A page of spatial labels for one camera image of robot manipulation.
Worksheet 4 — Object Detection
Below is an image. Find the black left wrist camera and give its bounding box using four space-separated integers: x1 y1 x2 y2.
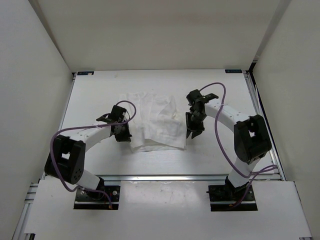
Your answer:
96 105 127 124

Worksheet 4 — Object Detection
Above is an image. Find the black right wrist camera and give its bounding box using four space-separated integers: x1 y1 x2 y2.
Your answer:
186 89 219 107

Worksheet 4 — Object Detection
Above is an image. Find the blue label sticker right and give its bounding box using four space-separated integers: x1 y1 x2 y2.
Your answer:
225 69 243 74

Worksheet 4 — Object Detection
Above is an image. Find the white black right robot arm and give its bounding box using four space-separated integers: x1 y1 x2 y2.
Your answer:
186 99 272 200

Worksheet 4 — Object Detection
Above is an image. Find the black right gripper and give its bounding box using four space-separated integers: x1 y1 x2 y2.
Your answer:
185 111 207 139

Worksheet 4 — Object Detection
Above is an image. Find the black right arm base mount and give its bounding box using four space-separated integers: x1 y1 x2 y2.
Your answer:
206 184 258 212

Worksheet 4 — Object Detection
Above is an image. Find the blue label sticker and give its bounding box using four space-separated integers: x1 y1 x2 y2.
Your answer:
76 71 95 76
225 69 243 74

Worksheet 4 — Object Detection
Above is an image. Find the white fabric skirt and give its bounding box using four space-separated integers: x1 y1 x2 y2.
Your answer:
119 92 187 153

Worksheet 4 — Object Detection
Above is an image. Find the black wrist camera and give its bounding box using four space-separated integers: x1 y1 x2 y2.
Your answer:
96 105 127 124
186 89 219 107

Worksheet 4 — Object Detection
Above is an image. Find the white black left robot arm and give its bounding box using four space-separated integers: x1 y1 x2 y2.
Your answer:
44 118 132 200

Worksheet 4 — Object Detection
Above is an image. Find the aluminium table edge rail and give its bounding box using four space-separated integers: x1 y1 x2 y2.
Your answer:
99 174 227 182

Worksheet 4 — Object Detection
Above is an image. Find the aluminium right frame rail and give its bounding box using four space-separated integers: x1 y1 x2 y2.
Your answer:
243 70 287 181

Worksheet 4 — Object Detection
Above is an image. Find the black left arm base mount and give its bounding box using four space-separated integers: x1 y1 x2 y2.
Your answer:
73 185 121 211

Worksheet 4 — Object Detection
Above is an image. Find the blue label sticker left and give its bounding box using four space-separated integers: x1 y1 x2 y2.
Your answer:
76 71 95 76

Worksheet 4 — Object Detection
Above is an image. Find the white front cover board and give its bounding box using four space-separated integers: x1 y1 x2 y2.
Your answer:
25 180 312 240

